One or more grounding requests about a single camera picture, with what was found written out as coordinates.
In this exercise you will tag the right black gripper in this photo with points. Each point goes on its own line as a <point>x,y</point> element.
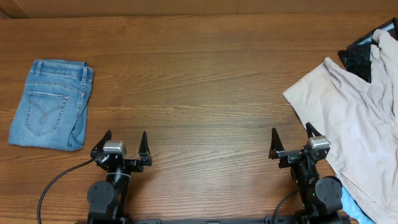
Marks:
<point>290,156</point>

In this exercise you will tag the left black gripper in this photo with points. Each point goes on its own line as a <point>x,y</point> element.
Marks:
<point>135,166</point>

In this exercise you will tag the beige cotton shorts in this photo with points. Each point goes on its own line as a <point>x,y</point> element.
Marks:
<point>360,120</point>

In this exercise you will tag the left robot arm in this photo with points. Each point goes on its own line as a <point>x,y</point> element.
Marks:
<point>107,198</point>

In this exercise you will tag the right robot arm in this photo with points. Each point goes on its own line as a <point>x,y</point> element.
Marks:
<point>321,196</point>

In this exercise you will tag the folded blue denim jeans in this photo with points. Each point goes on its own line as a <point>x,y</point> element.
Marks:
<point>52,112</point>

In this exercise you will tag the light blue garment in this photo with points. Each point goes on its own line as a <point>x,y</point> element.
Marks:
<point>353,207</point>

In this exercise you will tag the black printed jersey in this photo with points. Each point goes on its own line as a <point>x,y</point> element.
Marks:
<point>356,57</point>

